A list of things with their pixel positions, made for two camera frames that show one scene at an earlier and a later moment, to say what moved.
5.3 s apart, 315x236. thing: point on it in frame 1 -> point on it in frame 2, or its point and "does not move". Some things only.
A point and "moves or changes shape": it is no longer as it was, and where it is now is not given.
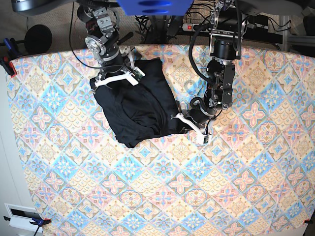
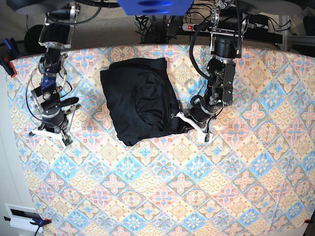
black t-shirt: [136, 113] moves or changes shape
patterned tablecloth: [255, 177] does not move
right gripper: [199, 118] does not move
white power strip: [189, 27] does not move
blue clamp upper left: [11, 44] does not move
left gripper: [122, 66] -> [53, 121]
